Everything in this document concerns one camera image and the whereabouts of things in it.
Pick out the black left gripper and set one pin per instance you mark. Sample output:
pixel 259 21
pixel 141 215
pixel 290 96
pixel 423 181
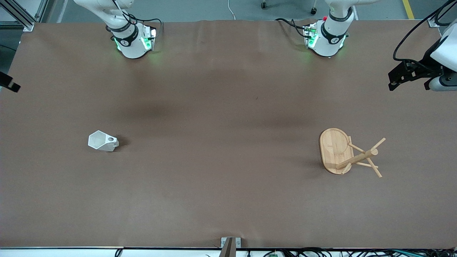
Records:
pixel 423 68

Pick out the white faceted cup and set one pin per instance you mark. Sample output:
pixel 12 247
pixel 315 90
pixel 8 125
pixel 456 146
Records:
pixel 101 141

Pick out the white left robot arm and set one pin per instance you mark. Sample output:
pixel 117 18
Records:
pixel 328 39

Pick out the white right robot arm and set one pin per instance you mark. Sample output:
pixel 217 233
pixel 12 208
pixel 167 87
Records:
pixel 132 46

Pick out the wooden cup rack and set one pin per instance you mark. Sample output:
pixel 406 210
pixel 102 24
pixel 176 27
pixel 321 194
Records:
pixel 335 150

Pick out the brown paper table cover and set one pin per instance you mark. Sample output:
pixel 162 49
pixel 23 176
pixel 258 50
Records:
pixel 228 178

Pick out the aluminium frame extrusion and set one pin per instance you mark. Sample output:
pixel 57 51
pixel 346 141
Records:
pixel 21 14
pixel 433 23

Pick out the silver camera mount bracket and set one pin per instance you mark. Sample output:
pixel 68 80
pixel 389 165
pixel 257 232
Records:
pixel 230 246

